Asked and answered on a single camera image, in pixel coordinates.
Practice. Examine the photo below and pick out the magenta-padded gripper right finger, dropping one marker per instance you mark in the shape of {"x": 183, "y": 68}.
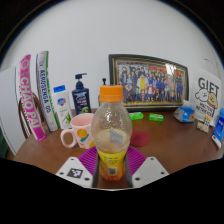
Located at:
{"x": 150, "y": 170}

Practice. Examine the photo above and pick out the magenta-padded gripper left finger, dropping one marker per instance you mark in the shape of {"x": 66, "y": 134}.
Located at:
{"x": 75, "y": 171}

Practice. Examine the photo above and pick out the orange-capped clear drink bottle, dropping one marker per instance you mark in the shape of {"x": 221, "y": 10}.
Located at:
{"x": 111, "y": 133}

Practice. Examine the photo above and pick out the pink printed mug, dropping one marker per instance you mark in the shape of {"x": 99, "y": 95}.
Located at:
{"x": 81, "y": 131}

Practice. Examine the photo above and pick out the small green pack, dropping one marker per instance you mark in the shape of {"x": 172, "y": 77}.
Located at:
{"x": 136, "y": 116}
{"x": 156, "y": 117}

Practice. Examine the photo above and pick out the white blue-capped wash bottle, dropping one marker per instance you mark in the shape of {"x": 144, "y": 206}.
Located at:
{"x": 62, "y": 108}

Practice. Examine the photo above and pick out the blue tissue pack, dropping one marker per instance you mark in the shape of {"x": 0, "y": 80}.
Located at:
{"x": 184, "y": 114}

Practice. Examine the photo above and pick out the small printed snack packet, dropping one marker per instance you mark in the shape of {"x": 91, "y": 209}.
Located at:
{"x": 202, "y": 127}

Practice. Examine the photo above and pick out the dark blue pump bottle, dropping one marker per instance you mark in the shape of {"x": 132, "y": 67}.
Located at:
{"x": 81, "y": 100}

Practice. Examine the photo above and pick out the small puzzle cube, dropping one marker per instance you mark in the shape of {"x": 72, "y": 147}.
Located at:
{"x": 207, "y": 120}

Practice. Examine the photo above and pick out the blue detergent bottle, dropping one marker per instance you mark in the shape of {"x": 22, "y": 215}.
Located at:
{"x": 219, "y": 128}

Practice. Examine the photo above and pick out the long pink printed box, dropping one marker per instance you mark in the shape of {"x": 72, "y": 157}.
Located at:
{"x": 30, "y": 100}

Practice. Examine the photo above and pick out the long white green box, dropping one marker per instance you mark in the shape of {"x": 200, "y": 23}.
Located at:
{"x": 46, "y": 90}

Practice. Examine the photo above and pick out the framed group photo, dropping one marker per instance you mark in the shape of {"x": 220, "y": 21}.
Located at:
{"x": 150, "y": 81}

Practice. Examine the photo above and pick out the white flat board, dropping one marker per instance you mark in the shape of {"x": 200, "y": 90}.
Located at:
{"x": 8, "y": 113}

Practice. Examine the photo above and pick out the white paper gift bag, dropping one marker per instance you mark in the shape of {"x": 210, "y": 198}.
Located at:
{"x": 206, "y": 96}

